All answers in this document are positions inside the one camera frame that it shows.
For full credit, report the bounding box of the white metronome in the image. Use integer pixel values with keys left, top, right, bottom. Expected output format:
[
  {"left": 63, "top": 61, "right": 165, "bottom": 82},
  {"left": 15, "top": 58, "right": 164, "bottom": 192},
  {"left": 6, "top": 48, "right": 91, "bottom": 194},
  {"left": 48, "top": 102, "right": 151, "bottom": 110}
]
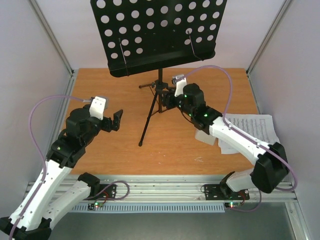
[{"left": 194, "top": 129, "right": 216, "bottom": 146}]

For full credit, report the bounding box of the black tripod music stand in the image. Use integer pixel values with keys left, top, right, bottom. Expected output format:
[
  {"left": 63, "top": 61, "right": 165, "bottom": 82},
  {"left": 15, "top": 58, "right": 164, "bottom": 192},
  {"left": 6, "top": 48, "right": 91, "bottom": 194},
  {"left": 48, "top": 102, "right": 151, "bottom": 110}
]
[{"left": 89, "top": 0, "right": 228, "bottom": 148}]

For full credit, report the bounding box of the sheet music page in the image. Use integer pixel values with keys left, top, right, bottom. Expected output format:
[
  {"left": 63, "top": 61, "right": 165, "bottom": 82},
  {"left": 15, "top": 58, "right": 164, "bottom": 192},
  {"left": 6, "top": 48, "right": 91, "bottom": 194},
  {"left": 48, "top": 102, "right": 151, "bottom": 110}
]
[{"left": 226, "top": 113, "right": 280, "bottom": 144}]

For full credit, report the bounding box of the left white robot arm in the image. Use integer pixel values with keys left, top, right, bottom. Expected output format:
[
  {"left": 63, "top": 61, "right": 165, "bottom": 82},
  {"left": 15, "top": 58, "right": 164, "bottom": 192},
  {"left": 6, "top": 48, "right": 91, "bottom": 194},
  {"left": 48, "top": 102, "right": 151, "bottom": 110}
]
[{"left": 0, "top": 105, "right": 123, "bottom": 240}]

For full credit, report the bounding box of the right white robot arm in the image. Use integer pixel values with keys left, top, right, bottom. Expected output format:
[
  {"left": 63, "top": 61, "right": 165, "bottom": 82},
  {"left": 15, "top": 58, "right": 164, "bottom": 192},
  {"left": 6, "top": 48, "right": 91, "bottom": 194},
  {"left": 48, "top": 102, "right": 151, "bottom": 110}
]
[{"left": 163, "top": 83, "right": 290, "bottom": 198}]

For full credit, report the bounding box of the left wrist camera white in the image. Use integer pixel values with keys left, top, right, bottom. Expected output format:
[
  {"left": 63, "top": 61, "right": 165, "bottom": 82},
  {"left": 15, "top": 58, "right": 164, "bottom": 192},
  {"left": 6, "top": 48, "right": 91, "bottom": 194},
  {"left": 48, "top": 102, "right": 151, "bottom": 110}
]
[{"left": 89, "top": 96, "right": 109, "bottom": 121}]

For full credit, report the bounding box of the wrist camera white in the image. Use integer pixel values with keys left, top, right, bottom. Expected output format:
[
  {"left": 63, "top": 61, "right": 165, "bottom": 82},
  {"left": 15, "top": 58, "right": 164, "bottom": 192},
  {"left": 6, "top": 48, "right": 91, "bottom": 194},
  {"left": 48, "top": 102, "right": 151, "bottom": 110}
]
[
  {"left": 172, "top": 74, "right": 187, "bottom": 97},
  {"left": 89, "top": 96, "right": 109, "bottom": 121}
]

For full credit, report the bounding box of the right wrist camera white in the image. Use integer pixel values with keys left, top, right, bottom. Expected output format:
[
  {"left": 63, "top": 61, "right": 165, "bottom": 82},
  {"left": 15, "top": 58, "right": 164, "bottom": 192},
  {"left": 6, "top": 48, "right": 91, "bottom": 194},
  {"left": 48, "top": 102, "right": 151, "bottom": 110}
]
[{"left": 172, "top": 74, "right": 187, "bottom": 97}]

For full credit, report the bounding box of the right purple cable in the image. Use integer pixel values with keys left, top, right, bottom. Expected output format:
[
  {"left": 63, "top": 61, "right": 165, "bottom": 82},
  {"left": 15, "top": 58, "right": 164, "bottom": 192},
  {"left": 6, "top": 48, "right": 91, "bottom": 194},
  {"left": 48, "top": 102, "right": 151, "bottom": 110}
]
[{"left": 174, "top": 65, "right": 299, "bottom": 213}]

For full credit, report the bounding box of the aluminium frame rail left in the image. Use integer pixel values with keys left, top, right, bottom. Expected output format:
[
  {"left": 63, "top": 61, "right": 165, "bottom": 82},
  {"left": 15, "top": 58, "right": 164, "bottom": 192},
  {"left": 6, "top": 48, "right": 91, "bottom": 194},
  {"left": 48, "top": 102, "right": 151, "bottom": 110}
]
[{"left": 28, "top": 0, "right": 77, "bottom": 176}]

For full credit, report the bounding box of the aluminium frame rail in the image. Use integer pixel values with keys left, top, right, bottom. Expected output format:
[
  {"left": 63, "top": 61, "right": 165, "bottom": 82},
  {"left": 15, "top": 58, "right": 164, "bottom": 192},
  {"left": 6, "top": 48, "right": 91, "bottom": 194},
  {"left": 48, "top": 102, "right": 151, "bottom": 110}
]
[
  {"left": 28, "top": 0, "right": 77, "bottom": 176},
  {"left": 246, "top": 0, "right": 294, "bottom": 113}
]

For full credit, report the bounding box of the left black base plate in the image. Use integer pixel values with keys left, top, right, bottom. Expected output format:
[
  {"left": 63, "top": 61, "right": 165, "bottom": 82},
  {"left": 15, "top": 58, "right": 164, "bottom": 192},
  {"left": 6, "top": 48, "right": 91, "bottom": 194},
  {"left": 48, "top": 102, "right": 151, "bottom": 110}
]
[{"left": 85, "top": 184, "right": 117, "bottom": 201}]

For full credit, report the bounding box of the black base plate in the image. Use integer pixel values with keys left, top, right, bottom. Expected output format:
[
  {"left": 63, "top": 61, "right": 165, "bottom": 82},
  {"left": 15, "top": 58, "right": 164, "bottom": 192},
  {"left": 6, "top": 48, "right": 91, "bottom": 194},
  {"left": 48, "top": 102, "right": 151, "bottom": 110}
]
[
  {"left": 85, "top": 184, "right": 117, "bottom": 201},
  {"left": 200, "top": 184, "right": 250, "bottom": 201}
]

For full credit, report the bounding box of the aluminium front rail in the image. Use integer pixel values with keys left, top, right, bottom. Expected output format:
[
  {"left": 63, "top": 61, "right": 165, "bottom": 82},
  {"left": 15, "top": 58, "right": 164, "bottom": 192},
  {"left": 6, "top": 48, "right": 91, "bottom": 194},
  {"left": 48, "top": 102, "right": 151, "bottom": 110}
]
[{"left": 23, "top": 174, "right": 298, "bottom": 203}]

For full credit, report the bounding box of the grey slotted cable duct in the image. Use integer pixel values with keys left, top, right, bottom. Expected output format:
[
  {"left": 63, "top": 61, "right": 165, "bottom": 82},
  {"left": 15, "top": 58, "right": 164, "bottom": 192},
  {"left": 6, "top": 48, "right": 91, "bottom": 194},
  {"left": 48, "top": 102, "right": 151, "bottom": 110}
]
[{"left": 70, "top": 202, "right": 225, "bottom": 214}]

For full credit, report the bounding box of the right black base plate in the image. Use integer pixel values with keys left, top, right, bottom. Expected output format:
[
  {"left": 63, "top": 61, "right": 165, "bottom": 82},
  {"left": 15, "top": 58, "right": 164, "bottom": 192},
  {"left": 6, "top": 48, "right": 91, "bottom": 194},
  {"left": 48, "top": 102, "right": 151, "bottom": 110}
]
[{"left": 200, "top": 184, "right": 250, "bottom": 201}]

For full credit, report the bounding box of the aluminium frame rail right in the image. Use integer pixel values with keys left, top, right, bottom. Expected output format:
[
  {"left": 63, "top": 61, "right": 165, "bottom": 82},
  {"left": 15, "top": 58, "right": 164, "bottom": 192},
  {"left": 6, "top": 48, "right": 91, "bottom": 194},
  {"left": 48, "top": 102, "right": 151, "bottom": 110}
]
[{"left": 246, "top": 0, "right": 294, "bottom": 113}]

